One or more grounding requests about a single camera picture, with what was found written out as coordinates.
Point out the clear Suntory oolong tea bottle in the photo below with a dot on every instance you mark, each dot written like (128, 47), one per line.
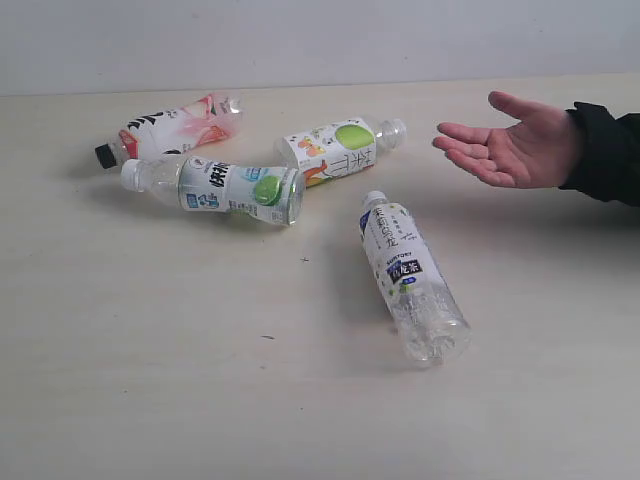
(428, 320)

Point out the capless green pear tea bottle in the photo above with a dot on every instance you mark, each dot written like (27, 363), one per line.
(340, 149)

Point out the white cap lime label bottle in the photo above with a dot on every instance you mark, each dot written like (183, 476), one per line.
(193, 183)

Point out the open human hand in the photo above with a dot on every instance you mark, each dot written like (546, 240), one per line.
(539, 151)

